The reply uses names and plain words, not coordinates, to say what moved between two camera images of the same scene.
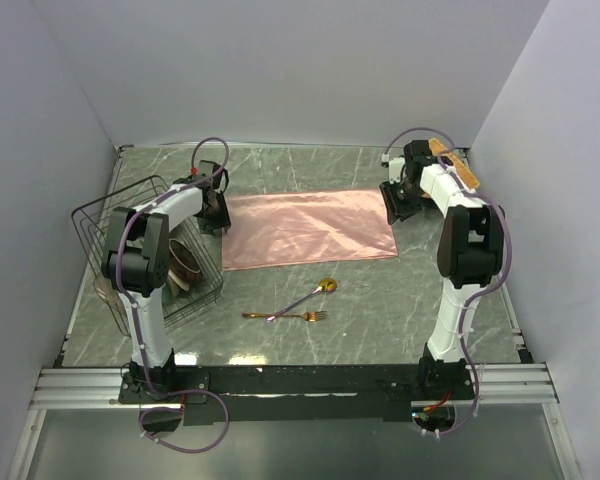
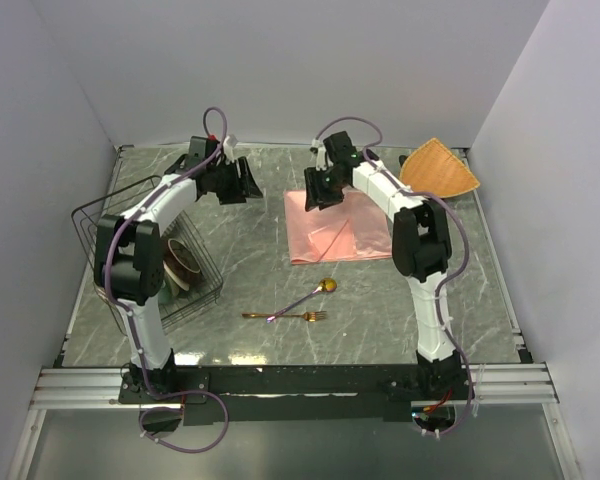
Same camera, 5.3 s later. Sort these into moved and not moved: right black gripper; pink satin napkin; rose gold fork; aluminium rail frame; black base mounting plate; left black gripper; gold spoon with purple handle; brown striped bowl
Moved: left black gripper; right black gripper; pink satin napkin
Not moved: brown striped bowl; gold spoon with purple handle; black base mounting plate; rose gold fork; aluminium rail frame
